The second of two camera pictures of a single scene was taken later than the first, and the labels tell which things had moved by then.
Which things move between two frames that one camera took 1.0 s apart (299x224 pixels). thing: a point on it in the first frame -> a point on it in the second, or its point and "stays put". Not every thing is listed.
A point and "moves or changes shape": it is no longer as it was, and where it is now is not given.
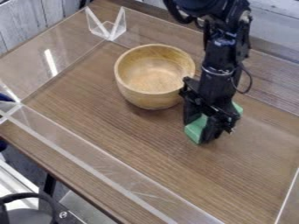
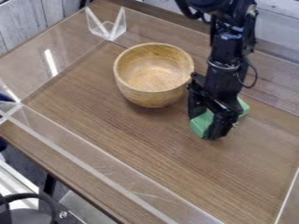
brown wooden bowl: x=148 y=72 stays put
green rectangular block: x=195 y=129 moves or changes shape
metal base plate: x=84 y=209 stays put
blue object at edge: x=5 y=98 stays put
